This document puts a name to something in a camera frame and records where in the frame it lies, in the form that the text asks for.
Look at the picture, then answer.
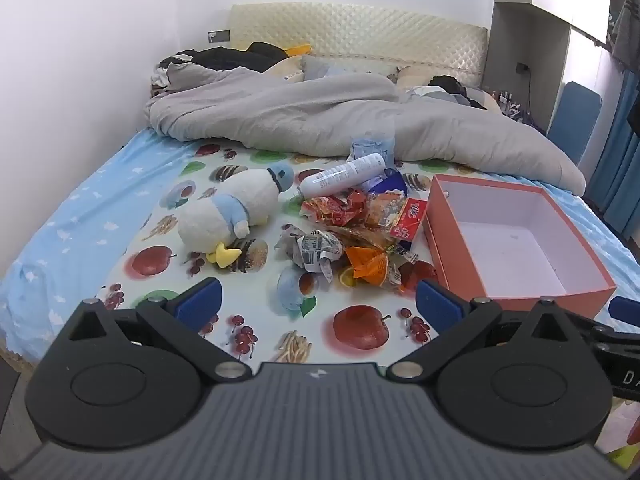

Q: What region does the pile of red snack packets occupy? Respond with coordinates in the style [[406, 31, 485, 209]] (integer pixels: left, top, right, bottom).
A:
[[300, 187, 408, 231]]

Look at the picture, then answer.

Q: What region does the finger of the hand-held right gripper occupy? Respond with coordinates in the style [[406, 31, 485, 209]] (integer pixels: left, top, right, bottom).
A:
[[592, 296, 640, 350]]

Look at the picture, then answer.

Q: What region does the group of small cosmetic bottles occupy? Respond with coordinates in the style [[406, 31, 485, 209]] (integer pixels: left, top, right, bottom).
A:
[[492, 89, 523, 121]]

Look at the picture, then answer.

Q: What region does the cream quilted headboard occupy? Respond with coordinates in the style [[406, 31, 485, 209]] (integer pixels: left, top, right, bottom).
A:
[[229, 3, 488, 83]]

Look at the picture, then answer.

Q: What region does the fruit print bed sheet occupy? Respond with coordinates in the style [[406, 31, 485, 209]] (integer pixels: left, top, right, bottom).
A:
[[0, 127, 640, 461]]

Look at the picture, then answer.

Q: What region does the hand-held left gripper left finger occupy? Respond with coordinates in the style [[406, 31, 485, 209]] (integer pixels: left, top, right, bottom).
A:
[[65, 277, 253, 381]]

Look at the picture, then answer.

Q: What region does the gray pillow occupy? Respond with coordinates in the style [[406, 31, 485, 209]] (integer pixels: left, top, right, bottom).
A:
[[300, 55, 398, 82]]

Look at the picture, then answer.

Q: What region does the hanging gray garment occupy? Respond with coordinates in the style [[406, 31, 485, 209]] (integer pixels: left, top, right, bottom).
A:
[[607, 0, 640, 76]]

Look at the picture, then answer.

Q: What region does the black and gray clothing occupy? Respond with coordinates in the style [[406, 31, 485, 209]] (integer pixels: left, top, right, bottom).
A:
[[427, 75, 488, 111]]

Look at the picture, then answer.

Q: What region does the pink cardboard box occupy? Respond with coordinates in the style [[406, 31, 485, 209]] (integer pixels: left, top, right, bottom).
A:
[[424, 174, 617, 318]]

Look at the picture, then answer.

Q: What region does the red white snack packet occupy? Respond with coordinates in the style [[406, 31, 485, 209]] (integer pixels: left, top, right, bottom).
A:
[[390, 197, 430, 241]]

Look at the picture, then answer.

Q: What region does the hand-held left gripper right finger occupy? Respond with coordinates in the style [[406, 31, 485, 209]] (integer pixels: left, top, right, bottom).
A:
[[387, 279, 597, 381]]

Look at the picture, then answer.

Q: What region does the blue curtain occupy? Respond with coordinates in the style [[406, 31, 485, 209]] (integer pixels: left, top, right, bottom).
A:
[[585, 67, 640, 246]]

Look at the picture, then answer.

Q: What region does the plush penguin toy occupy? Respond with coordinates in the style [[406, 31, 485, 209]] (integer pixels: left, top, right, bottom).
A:
[[178, 162, 296, 268]]

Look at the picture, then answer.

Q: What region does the blue snack bag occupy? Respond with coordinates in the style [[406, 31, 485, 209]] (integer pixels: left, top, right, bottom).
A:
[[367, 167, 423, 198]]

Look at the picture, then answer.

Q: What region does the gray duvet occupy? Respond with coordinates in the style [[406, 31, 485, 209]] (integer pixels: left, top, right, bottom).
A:
[[145, 67, 586, 196]]

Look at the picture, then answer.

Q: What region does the black clothes pile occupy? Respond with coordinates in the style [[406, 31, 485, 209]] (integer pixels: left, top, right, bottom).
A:
[[152, 42, 291, 88]]

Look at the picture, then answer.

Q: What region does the clear blue plastic bag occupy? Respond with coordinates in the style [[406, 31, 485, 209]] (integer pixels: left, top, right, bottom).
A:
[[350, 130, 396, 166]]

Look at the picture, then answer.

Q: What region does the gray bedside cabinet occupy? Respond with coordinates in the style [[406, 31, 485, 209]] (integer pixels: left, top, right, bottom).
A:
[[482, 0, 613, 136]]

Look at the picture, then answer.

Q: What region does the white bottle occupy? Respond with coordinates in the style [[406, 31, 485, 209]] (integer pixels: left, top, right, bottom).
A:
[[297, 152, 387, 200]]

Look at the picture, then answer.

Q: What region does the gray snack packet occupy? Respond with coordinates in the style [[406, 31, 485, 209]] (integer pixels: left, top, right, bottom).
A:
[[275, 227, 346, 281]]

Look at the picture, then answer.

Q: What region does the blue chair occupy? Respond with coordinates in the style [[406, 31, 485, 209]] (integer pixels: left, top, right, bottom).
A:
[[546, 81, 602, 166]]

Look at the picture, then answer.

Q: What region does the orange snack packet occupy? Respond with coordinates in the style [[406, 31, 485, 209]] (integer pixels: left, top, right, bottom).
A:
[[345, 245, 391, 282]]

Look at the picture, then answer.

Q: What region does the brown striped snack packet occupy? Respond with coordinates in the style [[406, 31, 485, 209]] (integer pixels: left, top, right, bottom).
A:
[[320, 227, 401, 252]]

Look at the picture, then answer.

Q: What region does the beige pillow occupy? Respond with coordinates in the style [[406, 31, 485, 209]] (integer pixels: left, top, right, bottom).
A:
[[397, 65, 437, 87], [260, 55, 306, 83]]

